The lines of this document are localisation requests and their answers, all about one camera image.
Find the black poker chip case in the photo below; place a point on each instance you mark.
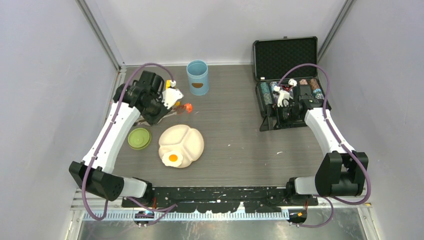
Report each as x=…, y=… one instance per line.
x=277, y=61

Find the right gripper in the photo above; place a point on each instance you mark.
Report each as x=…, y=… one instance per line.
x=268, y=123

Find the aluminium front rail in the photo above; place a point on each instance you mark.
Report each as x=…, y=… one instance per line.
x=113, y=211

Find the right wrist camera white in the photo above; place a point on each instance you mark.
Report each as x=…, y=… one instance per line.
x=283, y=99

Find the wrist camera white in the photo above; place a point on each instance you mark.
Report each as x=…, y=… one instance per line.
x=171, y=96
x=283, y=99

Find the cream divided plate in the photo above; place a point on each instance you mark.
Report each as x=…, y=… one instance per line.
x=184, y=139

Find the yellow red toy block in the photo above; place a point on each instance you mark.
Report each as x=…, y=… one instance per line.
x=170, y=84

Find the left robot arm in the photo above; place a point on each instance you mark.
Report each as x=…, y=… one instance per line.
x=94, y=173

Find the fried egg toy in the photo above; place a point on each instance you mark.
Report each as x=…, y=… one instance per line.
x=172, y=159

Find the green round lid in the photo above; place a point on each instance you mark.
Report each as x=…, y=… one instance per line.
x=139, y=138

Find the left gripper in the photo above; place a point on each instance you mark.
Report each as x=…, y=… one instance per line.
x=152, y=120

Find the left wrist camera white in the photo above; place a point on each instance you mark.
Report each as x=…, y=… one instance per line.
x=171, y=96

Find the steel tongs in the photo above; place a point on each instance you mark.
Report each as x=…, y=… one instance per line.
x=174, y=111

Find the light blue cylindrical canister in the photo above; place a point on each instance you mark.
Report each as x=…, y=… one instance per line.
x=198, y=78

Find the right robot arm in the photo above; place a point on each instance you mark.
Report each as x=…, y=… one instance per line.
x=343, y=170

